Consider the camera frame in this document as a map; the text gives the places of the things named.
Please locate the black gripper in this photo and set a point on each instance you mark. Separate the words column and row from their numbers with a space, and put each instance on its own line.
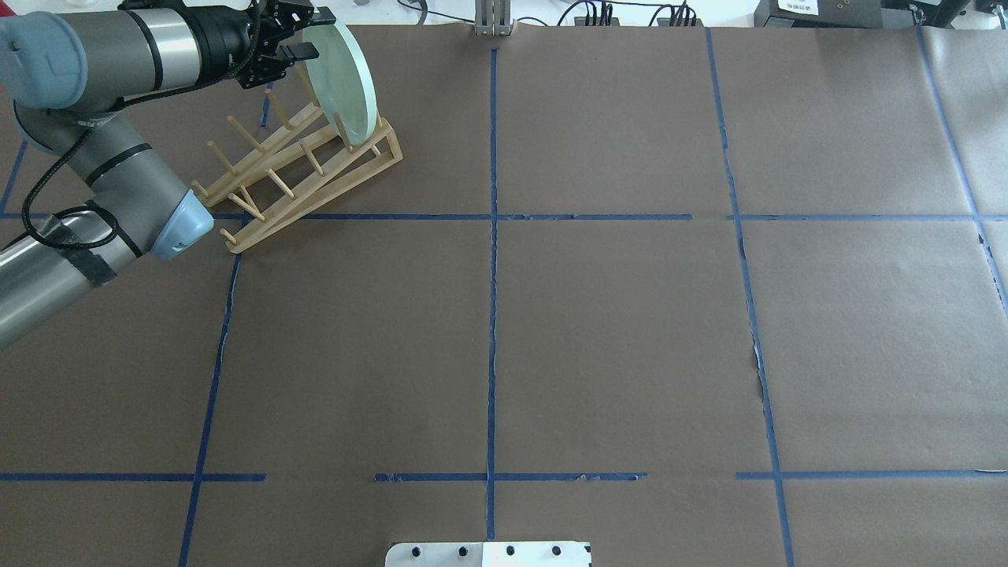
column 215, row 41

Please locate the light green plate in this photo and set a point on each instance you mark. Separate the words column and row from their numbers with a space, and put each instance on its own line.
column 342, row 81

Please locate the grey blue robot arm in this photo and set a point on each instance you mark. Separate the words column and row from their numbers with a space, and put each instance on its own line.
column 109, row 198

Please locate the wooden plate rack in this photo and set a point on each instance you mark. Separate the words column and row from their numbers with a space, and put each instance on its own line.
column 303, row 165

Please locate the black power strip left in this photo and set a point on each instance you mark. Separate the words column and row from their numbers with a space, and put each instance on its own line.
column 597, row 14

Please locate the black power strip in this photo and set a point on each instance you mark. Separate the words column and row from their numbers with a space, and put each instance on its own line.
column 675, row 16
column 597, row 14

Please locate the black power strip right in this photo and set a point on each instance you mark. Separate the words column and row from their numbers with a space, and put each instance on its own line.
column 675, row 16

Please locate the black control box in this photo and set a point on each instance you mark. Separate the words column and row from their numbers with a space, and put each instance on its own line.
column 837, row 14

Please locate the aluminium frame post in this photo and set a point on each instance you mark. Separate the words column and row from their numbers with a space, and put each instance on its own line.
column 493, row 18

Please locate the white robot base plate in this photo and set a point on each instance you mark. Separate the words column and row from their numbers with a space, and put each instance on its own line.
column 491, row 553

